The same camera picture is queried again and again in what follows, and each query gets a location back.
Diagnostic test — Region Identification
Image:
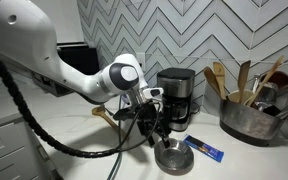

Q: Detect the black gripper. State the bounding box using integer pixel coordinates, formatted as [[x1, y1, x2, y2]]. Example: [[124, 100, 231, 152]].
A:
[[135, 101, 172, 149]]

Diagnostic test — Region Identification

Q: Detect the silver metal bowl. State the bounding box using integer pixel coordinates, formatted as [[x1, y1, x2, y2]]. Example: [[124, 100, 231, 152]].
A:
[[153, 138, 195, 176]]

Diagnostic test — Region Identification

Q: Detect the blue snack packet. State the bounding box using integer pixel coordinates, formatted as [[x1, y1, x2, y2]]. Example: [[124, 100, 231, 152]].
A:
[[182, 134, 225, 164]]

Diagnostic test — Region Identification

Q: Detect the black steel coffee maker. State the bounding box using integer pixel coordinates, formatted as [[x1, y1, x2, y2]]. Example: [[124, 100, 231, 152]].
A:
[[156, 67, 196, 133]]

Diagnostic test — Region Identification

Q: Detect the plain wooden spatula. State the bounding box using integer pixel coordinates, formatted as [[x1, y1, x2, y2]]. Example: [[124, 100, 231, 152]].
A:
[[203, 66, 223, 100]]

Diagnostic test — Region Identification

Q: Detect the slotted wooden spatula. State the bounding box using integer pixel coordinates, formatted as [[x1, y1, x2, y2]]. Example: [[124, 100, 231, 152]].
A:
[[212, 61, 227, 100]]

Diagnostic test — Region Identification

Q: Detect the cream ceramic cup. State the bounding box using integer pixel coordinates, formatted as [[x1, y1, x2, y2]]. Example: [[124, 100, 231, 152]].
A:
[[228, 89, 256, 105]]

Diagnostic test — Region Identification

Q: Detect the metal utensil pot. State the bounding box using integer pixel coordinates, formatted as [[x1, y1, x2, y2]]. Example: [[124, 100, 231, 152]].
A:
[[219, 98, 285, 148]]

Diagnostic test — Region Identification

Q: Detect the tall wooden spatula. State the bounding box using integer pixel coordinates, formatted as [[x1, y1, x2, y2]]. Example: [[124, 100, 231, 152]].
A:
[[237, 60, 252, 104]]

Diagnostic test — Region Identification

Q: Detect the black toaster appliance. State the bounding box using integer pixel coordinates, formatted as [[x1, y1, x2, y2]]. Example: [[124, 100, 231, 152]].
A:
[[32, 43, 100, 98]]

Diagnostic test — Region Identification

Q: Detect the steel measuring cup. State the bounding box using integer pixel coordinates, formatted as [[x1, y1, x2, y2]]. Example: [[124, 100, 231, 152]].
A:
[[255, 74, 279, 111]]

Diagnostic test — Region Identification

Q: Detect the long wooden spoon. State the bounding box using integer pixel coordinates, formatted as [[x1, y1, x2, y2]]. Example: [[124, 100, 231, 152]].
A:
[[245, 55, 285, 108]]

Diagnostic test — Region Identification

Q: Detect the brown copper cup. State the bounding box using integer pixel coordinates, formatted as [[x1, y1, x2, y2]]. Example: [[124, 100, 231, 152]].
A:
[[260, 70, 288, 94]]

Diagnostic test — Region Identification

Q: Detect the grey panelled cabinet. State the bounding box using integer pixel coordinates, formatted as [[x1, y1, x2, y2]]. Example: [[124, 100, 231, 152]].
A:
[[0, 114, 63, 180]]

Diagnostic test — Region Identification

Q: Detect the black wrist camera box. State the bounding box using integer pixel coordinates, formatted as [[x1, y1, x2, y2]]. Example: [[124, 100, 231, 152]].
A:
[[113, 105, 142, 122]]

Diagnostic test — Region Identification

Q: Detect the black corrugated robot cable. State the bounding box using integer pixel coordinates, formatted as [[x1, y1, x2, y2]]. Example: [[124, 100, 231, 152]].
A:
[[0, 44, 162, 159]]

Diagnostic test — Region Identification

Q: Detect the white wall outlet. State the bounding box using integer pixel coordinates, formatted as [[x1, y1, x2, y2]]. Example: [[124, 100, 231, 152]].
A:
[[135, 52, 147, 72]]

